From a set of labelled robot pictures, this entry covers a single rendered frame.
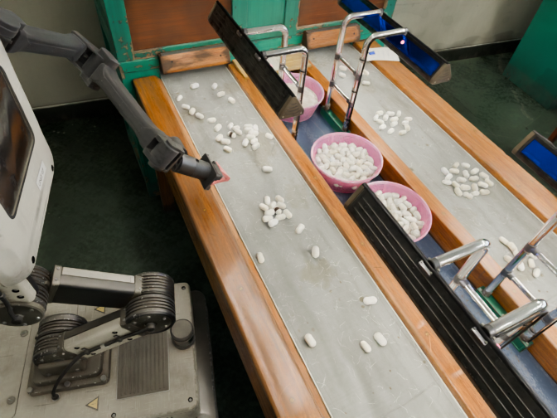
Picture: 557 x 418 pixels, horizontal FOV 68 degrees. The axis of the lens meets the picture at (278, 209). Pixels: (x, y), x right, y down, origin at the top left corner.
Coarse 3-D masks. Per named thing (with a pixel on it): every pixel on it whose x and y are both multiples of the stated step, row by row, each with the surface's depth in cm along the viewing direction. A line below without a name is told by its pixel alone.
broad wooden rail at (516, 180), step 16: (384, 64) 196; (400, 64) 197; (400, 80) 188; (416, 80) 189; (416, 96) 181; (432, 96) 182; (432, 112) 174; (448, 112) 175; (448, 128) 168; (464, 128) 168; (464, 144) 162; (480, 144) 162; (480, 160) 158; (496, 160) 157; (512, 160) 157; (496, 176) 153; (512, 176) 152; (528, 176) 152; (512, 192) 149; (528, 192) 147; (544, 192) 147; (528, 208) 145; (544, 208) 142
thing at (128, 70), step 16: (368, 32) 210; (112, 48) 176; (272, 48) 192; (320, 48) 206; (128, 64) 167; (144, 64) 170; (128, 80) 173; (128, 128) 246; (144, 160) 210; (144, 176) 220
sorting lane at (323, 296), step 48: (192, 96) 171; (240, 96) 174; (240, 144) 154; (240, 192) 139; (288, 192) 140; (288, 240) 128; (336, 240) 129; (288, 288) 117; (336, 288) 118; (336, 336) 108; (384, 336) 110; (336, 384) 100; (384, 384) 101; (432, 384) 102
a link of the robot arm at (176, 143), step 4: (168, 136) 120; (172, 136) 121; (168, 140) 110; (172, 140) 120; (176, 140) 120; (180, 140) 122; (168, 144) 109; (172, 144) 110; (176, 144) 112; (180, 144) 119; (176, 148) 110; (180, 148) 112; (184, 148) 119; (180, 152) 112; (184, 152) 113; (176, 156) 113; (180, 156) 113; (172, 160) 114; (176, 160) 113; (152, 164) 111; (168, 164) 114; (172, 164) 114; (156, 168) 112; (164, 168) 114; (168, 168) 114; (164, 172) 114
